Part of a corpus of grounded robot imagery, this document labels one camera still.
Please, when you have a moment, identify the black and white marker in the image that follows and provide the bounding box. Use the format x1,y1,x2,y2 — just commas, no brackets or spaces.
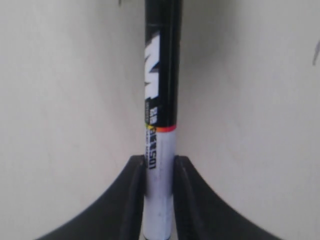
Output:
142,0,183,240

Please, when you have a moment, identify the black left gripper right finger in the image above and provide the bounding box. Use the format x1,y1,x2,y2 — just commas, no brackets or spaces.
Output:
173,155,278,240

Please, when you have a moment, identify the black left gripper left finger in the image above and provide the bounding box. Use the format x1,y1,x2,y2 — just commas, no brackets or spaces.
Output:
40,155,145,240

